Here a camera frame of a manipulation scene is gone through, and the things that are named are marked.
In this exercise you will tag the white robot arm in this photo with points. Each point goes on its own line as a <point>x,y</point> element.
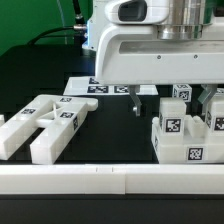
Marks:
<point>186,21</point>

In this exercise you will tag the white chair seat part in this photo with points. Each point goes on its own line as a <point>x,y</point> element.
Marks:
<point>195,146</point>

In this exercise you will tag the white chair back frame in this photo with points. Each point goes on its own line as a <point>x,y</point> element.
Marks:
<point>60,117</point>

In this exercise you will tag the white part left edge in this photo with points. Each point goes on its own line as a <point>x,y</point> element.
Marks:
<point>2,120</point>

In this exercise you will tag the white front barrier rail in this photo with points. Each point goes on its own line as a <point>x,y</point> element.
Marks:
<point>112,179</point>

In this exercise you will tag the white marker base plate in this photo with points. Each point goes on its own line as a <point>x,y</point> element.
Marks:
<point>87,85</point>

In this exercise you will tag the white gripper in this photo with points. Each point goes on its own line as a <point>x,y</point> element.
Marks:
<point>132,55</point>

